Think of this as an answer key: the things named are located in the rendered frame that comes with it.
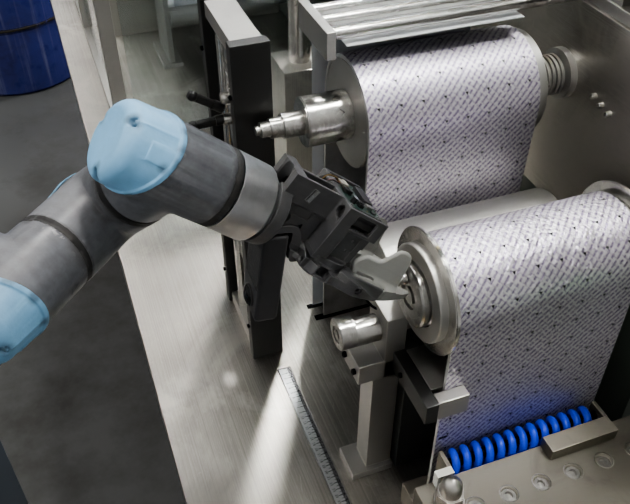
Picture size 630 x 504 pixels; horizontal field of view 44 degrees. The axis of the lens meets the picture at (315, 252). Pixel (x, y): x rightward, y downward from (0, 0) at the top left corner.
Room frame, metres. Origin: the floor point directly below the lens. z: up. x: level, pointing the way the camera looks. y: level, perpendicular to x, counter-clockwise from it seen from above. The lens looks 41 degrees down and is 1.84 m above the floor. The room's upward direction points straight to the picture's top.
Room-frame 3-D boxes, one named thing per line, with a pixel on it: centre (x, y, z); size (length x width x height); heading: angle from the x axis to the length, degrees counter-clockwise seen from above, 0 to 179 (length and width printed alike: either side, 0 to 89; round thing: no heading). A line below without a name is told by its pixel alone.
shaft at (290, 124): (0.83, 0.04, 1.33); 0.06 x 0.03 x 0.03; 110
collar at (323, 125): (0.85, -0.01, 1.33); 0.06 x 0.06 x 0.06; 20
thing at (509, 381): (0.61, -0.26, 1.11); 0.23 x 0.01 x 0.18; 110
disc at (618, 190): (0.71, -0.36, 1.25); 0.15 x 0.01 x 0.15; 20
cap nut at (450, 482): (0.50, -0.16, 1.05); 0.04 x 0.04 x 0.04
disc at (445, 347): (0.62, -0.12, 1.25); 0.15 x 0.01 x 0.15; 20
